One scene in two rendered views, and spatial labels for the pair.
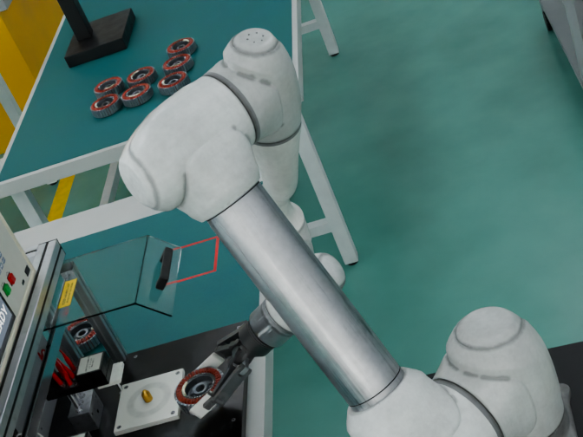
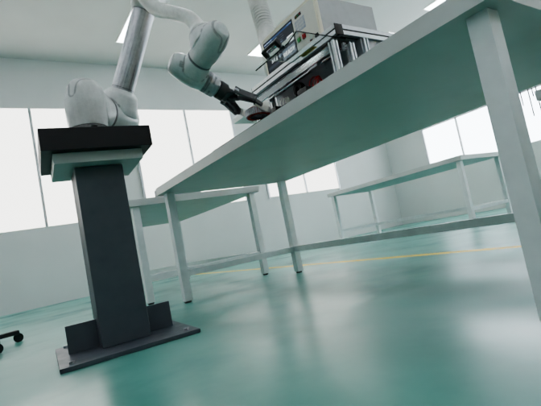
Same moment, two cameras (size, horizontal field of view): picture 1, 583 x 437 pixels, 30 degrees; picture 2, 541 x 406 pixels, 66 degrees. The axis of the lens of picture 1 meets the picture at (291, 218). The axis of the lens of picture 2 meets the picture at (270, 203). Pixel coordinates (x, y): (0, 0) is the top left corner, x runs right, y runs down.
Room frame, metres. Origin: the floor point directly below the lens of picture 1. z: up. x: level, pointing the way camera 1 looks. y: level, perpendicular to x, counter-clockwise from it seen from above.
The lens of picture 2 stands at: (2.98, -0.99, 0.30)
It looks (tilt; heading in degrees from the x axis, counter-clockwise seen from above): 5 degrees up; 133
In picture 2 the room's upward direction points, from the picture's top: 11 degrees counter-clockwise
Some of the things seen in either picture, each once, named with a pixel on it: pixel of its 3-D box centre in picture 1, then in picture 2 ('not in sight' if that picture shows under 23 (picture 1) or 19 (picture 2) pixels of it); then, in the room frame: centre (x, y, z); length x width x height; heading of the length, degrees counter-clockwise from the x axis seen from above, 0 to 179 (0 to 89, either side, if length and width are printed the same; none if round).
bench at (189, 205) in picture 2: not in sight; (167, 249); (-0.48, 1.18, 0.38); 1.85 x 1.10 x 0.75; 167
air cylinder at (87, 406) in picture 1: (86, 411); not in sight; (1.94, 0.59, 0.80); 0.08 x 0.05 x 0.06; 167
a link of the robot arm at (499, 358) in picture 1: (499, 372); (87, 105); (1.33, -0.21, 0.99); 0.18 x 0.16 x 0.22; 119
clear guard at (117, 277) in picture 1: (101, 291); (300, 54); (1.99, 0.43, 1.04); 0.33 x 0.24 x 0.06; 77
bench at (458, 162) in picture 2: not in sight; (411, 203); (0.62, 4.17, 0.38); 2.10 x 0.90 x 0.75; 167
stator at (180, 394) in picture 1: (201, 390); (258, 113); (1.79, 0.31, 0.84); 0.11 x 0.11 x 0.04
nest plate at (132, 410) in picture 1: (149, 401); not in sight; (1.91, 0.45, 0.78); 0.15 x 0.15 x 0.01; 77
